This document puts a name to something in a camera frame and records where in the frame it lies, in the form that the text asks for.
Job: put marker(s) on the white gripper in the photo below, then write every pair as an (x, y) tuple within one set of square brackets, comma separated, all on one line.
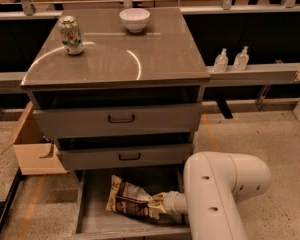
[(169, 201)]

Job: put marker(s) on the brown chip bag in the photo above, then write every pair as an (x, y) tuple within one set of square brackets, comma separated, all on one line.
[(126, 198)]

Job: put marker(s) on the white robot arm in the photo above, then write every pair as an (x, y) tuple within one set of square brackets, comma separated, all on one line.
[(213, 182)]

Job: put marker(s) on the grey middle drawer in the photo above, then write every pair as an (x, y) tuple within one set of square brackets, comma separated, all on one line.
[(124, 157)]

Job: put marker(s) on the grey drawer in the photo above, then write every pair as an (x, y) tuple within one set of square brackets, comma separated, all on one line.
[(124, 157), (119, 121), (94, 222)]

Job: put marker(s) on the grey bottom drawer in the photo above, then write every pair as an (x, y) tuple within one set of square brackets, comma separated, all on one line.
[(94, 222)]

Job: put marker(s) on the grey drawer cabinet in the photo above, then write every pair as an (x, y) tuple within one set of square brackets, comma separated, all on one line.
[(159, 66)]

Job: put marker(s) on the grey top drawer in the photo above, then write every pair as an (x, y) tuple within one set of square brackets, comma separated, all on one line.
[(119, 121)]

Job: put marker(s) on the open cardboard box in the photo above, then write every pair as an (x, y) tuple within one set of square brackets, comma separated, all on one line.
[(35, 155)]

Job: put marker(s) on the clear sanitizer bottle left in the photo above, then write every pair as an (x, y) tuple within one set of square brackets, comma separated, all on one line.
[(221, 61)]

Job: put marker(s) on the clear sanitizer bottle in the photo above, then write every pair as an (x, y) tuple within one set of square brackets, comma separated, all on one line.
[(241, 59), (221, 61)]

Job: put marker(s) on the clear sanitizer bottle right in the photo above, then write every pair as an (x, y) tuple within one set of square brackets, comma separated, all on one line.
[(241, 59)]

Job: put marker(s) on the white ceramic bowl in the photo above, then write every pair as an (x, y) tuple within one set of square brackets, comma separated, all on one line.
[(135, 20)]

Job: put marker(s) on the green white soda can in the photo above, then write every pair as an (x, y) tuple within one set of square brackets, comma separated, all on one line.
[(70, 35)]

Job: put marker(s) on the black floor frame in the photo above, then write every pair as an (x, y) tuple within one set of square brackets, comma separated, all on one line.
[(6, 204)]

